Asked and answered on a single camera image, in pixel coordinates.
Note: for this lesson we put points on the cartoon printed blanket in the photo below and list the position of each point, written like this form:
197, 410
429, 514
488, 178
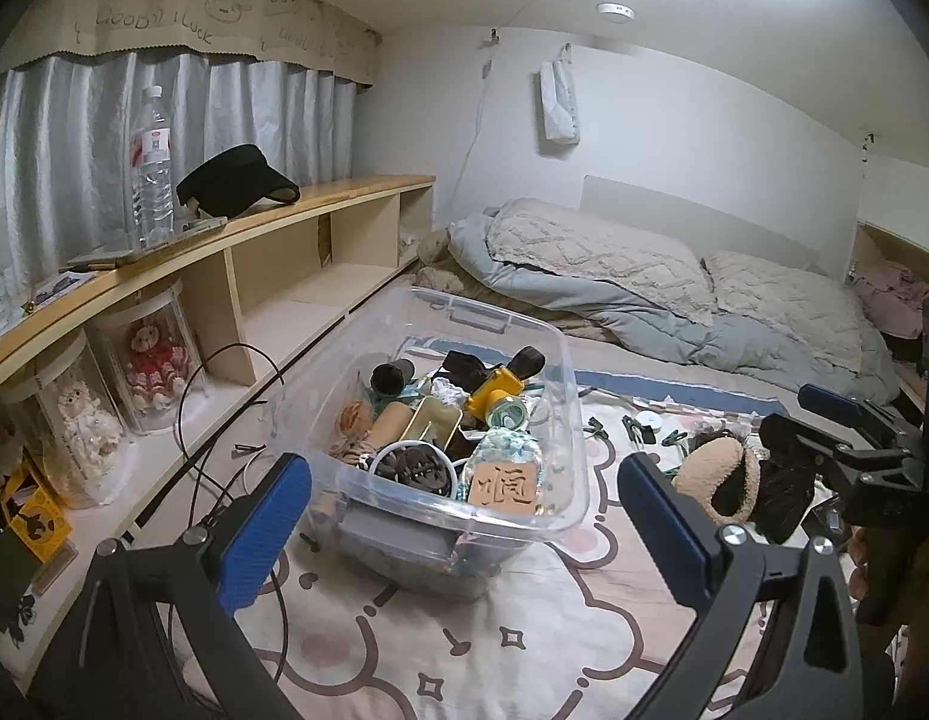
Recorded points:
509, 652

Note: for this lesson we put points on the clear plastic storage box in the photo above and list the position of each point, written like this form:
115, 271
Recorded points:
374, 525

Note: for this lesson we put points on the white hanging pouch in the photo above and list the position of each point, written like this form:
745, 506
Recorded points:
560, 97

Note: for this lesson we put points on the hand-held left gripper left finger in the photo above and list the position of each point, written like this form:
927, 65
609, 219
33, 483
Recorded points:
266, 525

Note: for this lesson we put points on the black cylinder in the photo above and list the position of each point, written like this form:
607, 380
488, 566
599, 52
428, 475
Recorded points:
393, 379

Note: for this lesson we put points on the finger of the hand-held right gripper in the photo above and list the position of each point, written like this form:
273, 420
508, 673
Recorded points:
832, 405
802, 439

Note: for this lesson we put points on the blue floral pouch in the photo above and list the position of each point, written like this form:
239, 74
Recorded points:
506, 450

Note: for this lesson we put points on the small white round tin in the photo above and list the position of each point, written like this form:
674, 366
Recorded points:
648, 416

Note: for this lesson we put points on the beige fuzzy slipper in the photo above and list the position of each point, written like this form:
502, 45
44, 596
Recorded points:
716, 465

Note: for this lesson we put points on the person's right hand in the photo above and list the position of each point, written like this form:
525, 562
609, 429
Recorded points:
858, 547

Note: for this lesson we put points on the long wooden shelf unit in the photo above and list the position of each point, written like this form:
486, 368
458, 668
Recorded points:
284, 202

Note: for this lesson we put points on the dark green notebook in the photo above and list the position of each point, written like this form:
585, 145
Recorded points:
14, 577

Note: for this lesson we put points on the beige plush toy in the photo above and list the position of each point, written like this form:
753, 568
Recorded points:
434, 255

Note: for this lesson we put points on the brown hair claw clip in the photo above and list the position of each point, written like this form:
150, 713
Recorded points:
416, 469

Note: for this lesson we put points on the carved wooden block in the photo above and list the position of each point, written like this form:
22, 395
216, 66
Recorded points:
502, 491

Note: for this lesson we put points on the pale blue curtain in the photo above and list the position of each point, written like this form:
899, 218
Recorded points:
74, 135

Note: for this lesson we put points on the cream side cabinet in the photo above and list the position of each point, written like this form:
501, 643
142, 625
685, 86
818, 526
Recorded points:
866, 240

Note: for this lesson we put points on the dark printed card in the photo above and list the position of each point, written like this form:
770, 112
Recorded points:
63, 289

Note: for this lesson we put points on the clear water bottle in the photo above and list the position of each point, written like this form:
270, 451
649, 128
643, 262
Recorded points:
153, 172

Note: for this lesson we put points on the green clothes peg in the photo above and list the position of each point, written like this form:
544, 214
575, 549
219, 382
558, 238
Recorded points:
596, 430
671, 439
633, 427

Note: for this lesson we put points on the yellow black carton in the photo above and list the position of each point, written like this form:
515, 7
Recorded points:
37, 517

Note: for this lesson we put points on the green round jar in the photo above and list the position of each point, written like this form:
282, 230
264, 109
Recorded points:
507, 414

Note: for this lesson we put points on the white smoke detector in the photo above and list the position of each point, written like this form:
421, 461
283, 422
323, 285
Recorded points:
614, 10

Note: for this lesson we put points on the white doll display case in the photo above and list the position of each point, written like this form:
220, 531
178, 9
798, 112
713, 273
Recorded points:
78, 420

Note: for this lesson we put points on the beige textured pillow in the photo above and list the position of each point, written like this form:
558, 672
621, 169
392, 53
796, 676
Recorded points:
787, 300
599, 255

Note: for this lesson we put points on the pink clothing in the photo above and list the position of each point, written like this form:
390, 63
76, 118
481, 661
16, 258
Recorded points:
888, 300

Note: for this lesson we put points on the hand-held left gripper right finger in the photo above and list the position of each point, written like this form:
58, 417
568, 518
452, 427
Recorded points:
663, 525

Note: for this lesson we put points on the small dark clip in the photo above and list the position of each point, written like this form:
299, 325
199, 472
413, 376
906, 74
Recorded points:
311, 540

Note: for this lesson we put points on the white headboard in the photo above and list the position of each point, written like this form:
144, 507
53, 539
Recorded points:
697, 210

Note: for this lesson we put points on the cartoon printed valance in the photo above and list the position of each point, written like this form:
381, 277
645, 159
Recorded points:
172, 11

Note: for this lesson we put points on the red doll display case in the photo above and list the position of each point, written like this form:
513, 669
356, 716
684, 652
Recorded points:
153, 360

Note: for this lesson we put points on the blue-grey quilt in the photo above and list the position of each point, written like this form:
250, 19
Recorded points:
637, 315

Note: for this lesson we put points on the orange shell ornament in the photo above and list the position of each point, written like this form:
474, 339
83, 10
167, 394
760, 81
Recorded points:
354, 418

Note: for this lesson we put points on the pair of black gloves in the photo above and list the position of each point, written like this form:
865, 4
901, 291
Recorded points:
783, 499

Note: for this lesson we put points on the black sun visor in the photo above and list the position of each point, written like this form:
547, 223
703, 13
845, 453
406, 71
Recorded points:
224, 180

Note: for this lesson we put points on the yellow plastic device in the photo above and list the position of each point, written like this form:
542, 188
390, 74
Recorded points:
494, 390

